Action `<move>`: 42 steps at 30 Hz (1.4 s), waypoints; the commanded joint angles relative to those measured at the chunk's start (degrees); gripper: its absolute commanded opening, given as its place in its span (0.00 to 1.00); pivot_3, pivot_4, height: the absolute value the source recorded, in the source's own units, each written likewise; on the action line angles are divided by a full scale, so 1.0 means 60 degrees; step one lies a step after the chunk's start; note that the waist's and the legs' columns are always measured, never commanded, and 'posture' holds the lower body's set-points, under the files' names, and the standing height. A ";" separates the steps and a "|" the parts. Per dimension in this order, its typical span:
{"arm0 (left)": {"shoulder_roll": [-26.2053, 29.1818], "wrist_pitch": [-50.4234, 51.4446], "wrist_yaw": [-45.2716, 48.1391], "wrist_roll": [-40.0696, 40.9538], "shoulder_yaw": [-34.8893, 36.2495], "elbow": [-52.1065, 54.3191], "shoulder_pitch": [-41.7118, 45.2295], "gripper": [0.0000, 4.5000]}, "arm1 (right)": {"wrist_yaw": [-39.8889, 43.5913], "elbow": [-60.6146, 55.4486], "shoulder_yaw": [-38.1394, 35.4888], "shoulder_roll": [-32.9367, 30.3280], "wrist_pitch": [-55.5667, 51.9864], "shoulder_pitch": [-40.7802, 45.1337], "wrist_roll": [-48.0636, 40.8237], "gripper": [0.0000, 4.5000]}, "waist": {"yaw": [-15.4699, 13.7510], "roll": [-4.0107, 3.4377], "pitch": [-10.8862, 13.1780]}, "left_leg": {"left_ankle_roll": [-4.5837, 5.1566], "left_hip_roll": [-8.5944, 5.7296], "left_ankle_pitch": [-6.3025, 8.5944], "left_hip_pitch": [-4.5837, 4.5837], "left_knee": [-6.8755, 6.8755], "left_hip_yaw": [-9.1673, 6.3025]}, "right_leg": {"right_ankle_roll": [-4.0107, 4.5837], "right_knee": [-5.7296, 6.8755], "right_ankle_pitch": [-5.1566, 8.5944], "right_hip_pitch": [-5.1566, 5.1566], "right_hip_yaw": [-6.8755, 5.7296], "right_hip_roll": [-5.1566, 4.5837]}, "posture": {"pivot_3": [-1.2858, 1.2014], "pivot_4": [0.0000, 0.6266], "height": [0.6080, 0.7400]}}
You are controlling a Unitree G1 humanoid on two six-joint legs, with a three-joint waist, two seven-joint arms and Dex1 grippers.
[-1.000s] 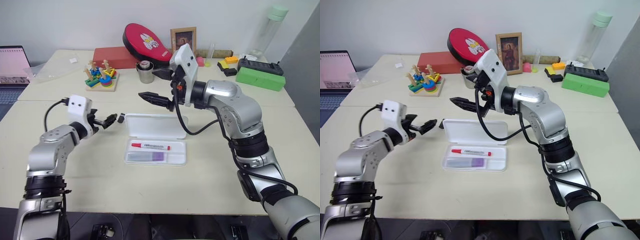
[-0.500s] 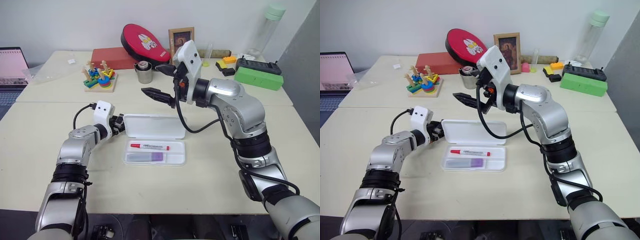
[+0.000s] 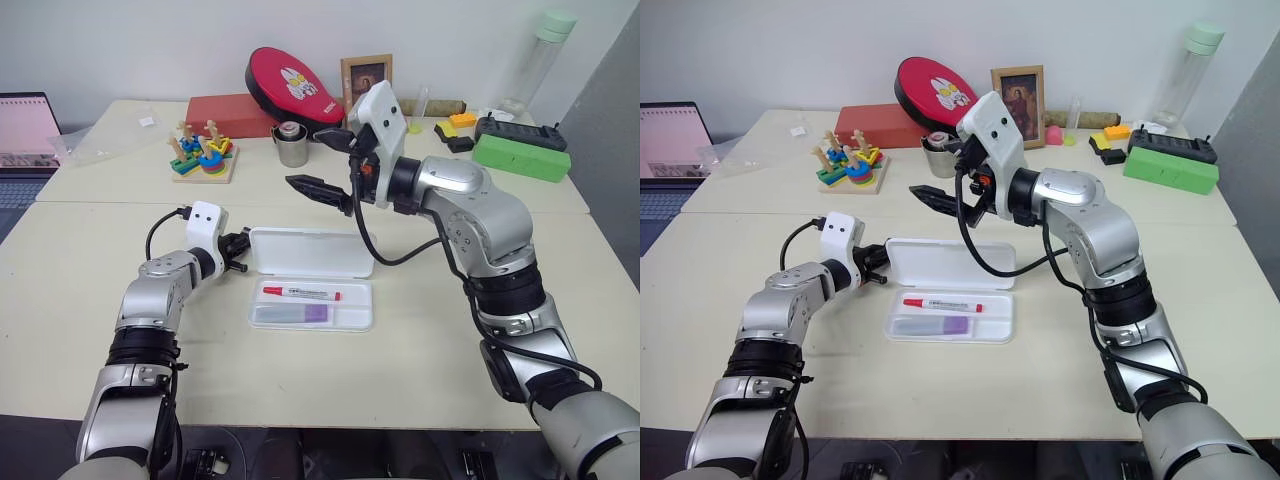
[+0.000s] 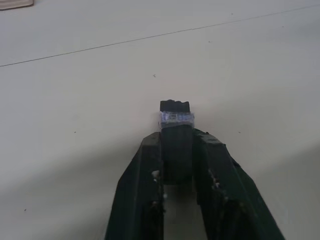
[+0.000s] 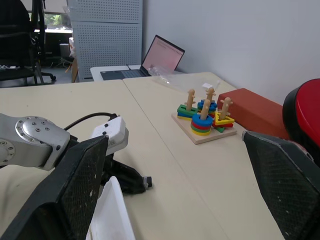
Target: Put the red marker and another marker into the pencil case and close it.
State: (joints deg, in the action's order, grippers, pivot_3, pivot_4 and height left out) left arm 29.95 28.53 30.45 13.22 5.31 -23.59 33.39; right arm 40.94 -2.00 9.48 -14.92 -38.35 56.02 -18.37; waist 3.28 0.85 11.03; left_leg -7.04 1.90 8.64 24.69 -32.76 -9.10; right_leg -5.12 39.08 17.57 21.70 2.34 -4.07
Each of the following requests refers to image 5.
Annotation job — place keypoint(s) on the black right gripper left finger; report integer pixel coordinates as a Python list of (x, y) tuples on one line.
[(62, 190)]

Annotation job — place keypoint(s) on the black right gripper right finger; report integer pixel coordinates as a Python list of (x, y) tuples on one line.
[(287, 185)]

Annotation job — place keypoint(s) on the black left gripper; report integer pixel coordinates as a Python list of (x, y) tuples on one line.
[(111, 166)]

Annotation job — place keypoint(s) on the white plastic container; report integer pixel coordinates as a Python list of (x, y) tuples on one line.
[(111, 215)]

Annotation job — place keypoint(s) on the red and black round object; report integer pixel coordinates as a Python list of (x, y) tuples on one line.
[(306, 112)]

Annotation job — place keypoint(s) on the red brick-shaped box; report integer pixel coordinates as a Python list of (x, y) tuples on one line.
[(255, 111)]

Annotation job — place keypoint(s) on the wooden peg stacking toy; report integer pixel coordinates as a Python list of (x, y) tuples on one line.
[(202, 136)]

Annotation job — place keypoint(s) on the blue rectangular stacking piece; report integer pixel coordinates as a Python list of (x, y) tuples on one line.
[(183, 114)]

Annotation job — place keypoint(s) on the green triangular stacking piece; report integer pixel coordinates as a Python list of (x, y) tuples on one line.
[(222, 129)]

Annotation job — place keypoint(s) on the green rectangular stacking piece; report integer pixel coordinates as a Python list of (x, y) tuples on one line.
[(182, 108)]

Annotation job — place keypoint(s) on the yellow triangular stacking piece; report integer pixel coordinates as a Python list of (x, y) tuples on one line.
[(226, 121)]

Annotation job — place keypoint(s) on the red triangular stacking piece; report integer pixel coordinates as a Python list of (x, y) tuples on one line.
[(220, 125)]

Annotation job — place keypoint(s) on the wooden notched peg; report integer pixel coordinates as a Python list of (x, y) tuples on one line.
[(190, 99), (210, 94), (205, 108), (225, 107)]

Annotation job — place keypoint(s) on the blue flower stacking piece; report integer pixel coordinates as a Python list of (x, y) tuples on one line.
[(213, 105)]

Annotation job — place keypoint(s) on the clear plastic bag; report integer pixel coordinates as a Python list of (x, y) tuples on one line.
[(180, 80)]

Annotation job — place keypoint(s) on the open black laptop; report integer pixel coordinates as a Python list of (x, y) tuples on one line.
[(150, 62)]

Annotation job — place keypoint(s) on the brown cardboard box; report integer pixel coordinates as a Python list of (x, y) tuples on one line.
[(74, 71)]

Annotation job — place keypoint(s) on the grey perforated partition panel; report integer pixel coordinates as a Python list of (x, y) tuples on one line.
[(107, 37)]

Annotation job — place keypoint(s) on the black office chair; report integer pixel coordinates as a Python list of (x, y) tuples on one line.
[(15, 42)]

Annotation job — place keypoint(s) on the black metal stand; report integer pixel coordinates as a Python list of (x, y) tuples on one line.
[(40, 27)]

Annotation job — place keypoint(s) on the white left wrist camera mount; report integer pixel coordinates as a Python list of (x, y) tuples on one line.
[(113, 130)]

